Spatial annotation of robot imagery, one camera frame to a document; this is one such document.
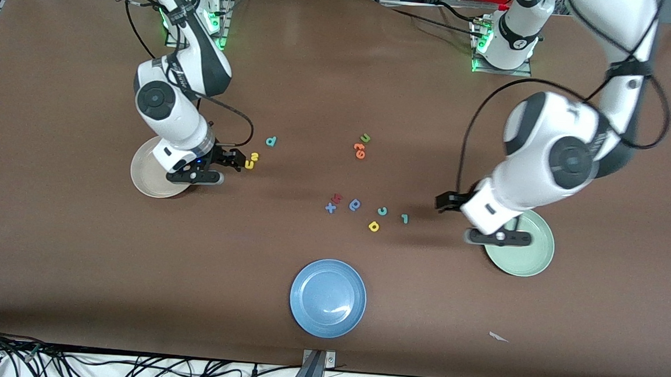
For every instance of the blue foam letter a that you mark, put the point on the blue foam letter a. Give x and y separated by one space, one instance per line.
355 205

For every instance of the teal foam letter c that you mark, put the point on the teal foam letter c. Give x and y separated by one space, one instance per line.
382 211

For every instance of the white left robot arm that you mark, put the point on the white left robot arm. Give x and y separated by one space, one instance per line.
547 155

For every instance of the blue round plate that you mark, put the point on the blue round plate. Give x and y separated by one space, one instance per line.
327 299

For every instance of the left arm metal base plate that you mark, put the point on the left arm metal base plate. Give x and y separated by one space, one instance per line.
517 72

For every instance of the pale green round plate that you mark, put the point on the pale green round plate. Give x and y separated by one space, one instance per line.
523 261

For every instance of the teal foam letter p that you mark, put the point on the teal foam letter p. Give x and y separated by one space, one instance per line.
271 142

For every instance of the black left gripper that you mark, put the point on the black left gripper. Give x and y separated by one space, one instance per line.
455 200

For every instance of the blue foam letter x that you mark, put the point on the blue foam letter x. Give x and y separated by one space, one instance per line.
330 208

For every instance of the yellow foam letter o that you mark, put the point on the yellow foam letter o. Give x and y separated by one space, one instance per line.
374 226

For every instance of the red foam letter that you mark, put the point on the red foam letter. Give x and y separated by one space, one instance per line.
338 198

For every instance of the beige brown round plate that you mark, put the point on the beige brown round plate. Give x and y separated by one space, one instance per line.
149 180

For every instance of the orange number pieces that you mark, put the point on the orange number pieces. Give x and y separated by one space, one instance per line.
361 154

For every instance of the white paper scrap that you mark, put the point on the white paper scrap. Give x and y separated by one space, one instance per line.
498 337

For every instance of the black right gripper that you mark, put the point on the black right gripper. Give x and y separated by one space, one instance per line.
221 153

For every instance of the yellow foam letter u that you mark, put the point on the yellow foam letter u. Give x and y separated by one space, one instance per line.
249 164

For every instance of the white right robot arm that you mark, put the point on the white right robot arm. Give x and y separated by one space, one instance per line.
165 108

